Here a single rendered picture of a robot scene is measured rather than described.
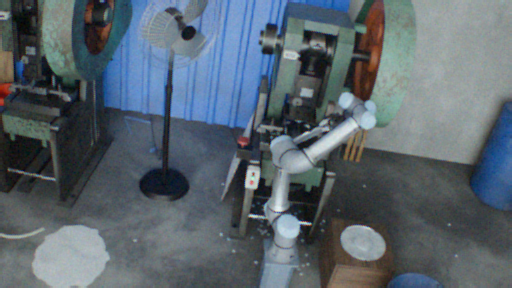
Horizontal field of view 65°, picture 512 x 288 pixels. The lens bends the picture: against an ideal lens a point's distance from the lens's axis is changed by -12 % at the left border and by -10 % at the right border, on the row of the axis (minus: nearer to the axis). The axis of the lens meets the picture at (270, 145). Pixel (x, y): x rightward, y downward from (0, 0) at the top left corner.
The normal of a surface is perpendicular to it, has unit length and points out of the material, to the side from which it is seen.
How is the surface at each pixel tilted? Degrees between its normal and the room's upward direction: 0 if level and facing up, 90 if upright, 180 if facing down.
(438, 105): 90
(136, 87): 90
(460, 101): 90
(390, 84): 89
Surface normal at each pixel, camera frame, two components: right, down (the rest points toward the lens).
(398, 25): 0.11, -0.27
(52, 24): -0.04, 0.43
